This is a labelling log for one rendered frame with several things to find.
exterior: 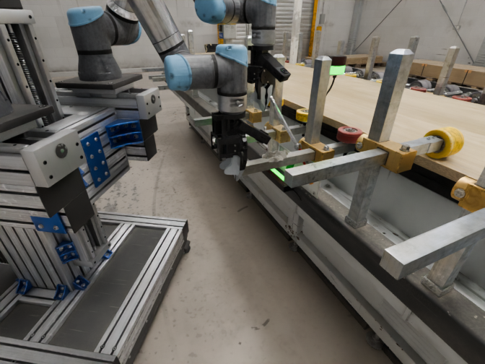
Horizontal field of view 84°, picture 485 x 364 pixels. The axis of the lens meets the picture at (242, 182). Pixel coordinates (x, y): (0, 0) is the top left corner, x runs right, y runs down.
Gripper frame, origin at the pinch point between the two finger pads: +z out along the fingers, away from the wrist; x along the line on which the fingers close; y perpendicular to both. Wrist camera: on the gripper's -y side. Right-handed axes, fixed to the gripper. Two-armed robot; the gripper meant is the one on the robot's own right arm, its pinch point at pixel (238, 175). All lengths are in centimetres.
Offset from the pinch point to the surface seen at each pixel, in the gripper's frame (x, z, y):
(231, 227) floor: -69, 82, -26
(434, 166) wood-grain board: 27, -7, -46
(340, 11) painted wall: -767, -83, -706
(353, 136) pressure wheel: 3.4, -8.3, -39.7
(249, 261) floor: -36, 82, -23
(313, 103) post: -3.7, -18.4, -27.1
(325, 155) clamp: 4.9, -3.9, -28.1
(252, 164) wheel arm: 1.2, -3.8, -4.0
